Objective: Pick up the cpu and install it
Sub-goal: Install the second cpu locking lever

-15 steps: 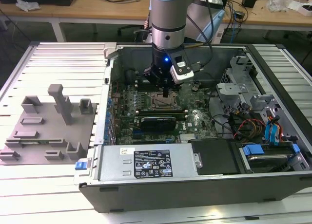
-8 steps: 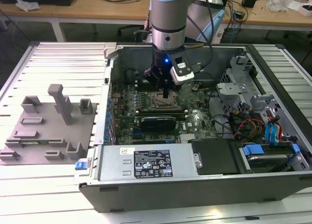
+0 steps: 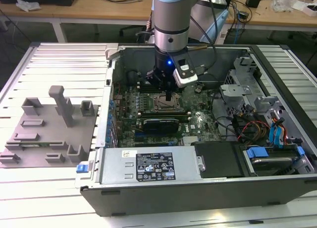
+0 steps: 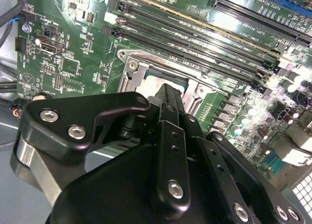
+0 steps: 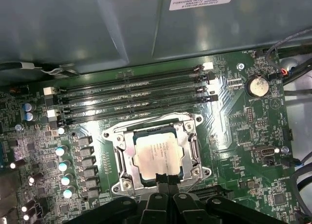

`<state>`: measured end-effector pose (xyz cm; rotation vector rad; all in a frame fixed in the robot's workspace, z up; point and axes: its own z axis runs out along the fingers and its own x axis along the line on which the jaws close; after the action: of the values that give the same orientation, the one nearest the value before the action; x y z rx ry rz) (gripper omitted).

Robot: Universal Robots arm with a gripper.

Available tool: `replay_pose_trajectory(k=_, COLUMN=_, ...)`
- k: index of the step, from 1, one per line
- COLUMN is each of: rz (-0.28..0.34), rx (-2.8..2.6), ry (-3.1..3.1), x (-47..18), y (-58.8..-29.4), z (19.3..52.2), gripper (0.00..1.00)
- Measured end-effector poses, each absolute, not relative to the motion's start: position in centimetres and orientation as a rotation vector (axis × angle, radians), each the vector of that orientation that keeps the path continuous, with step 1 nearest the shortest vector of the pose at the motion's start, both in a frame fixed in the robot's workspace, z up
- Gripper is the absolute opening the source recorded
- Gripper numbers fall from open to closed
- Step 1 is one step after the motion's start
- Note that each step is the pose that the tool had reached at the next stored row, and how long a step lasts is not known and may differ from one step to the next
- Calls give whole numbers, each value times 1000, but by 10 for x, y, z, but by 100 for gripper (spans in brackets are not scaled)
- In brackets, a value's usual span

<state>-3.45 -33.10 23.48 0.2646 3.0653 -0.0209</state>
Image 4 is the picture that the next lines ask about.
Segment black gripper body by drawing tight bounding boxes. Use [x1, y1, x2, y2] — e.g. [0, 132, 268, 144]
[48, 143, 234, 224]

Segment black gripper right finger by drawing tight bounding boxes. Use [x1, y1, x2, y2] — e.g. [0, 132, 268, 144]
[170, 84, 305, 224]

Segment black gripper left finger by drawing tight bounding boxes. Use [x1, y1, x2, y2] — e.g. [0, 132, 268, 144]
[10, 83, 192, 212]

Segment metal socket cover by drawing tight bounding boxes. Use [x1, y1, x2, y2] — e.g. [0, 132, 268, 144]
[126, 55, 229, 114]

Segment silver green CPU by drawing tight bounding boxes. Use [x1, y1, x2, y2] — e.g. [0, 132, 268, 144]
[142, 70, 191, 99]

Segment steel locking lever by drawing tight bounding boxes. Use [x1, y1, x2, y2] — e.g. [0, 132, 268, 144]
[131, 53, 204, 76]

